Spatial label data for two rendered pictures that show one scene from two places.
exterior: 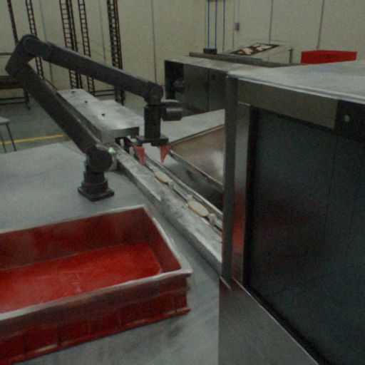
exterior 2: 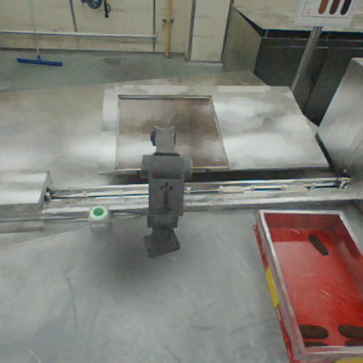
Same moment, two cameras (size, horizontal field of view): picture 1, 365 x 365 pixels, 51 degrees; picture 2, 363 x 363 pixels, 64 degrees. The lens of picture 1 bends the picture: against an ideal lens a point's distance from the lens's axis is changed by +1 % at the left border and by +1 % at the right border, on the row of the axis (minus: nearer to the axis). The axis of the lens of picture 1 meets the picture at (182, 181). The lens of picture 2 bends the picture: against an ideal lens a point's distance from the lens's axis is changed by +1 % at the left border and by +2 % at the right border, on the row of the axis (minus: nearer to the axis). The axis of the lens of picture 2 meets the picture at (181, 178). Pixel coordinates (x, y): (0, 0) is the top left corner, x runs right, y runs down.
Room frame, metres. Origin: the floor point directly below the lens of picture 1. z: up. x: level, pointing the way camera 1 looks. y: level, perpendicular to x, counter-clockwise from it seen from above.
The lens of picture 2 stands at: (1.01, 0.86, 1.72)
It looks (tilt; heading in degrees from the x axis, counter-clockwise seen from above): 44 degrees down; 285
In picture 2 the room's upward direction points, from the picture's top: 5 degrees clockwise
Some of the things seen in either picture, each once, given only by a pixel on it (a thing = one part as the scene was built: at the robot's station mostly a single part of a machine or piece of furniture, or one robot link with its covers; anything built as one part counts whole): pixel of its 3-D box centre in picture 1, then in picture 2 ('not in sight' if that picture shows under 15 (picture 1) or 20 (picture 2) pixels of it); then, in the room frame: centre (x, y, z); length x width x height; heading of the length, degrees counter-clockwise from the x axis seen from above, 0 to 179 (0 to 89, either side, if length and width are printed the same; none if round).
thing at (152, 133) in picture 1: (152, 131); not in sight; (1.28, 0.10, 1.01); 0.10 x 0.07 x 0.07; 115
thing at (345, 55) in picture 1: (327, 57); not in sight; (4.66, -1.71, 0.93); 0.51 x 0.36 x 0.13; 29
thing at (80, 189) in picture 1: (94, 182); (161, 237); (1.21, 0.30, 0.86); 0.12 x 0.09 x 0.08; 38
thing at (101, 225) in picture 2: (107, 163); (100, 221); (1.45, 0.30, 0.84); 0.08 x 0.08 x 0.11; 25
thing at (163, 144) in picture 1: (158, 150); not in sight; (1.29, 0.08, 0.94); 0.07 x 0.07 x 0.09; 25
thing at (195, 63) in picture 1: (247, 86); not in sight; (5.40, -0.92, 0.51); 3.00 x 1.26 x 1.03; 25
